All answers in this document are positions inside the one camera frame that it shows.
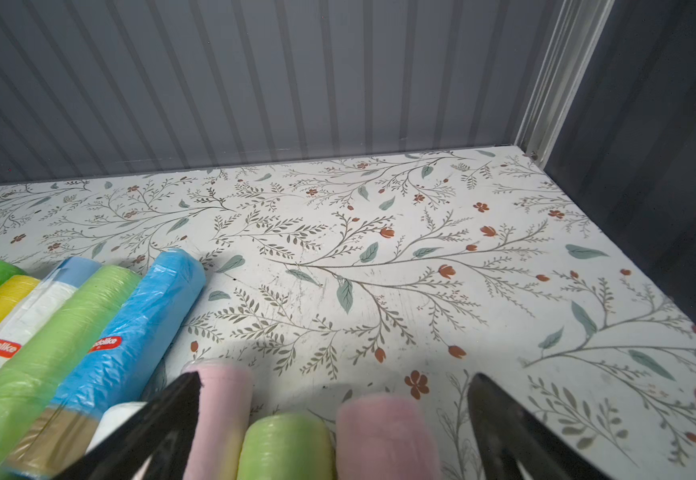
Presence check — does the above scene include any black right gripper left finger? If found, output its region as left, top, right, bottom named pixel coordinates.
left=56, top=372, right=202, bottom=480

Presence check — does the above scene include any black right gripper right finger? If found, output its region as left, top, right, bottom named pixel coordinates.
left=468, top=373, right=607, bottom=479

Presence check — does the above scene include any pale green trash bag roll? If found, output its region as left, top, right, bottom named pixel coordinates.
left=236, top=413, right=336, bottom=480

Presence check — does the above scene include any pink trash bag roll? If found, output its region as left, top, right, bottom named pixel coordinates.
left=336, top=394, right=441, bottom=479
left=182, top=359, right=253, bottom=479

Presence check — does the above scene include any light green trash bag roll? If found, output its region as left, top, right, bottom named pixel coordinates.
left=0, top=265, right=141, bottom=463

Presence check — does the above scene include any white blue trash bag roll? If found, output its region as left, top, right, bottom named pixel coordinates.
left=0, top=257, right=101, bottom=368

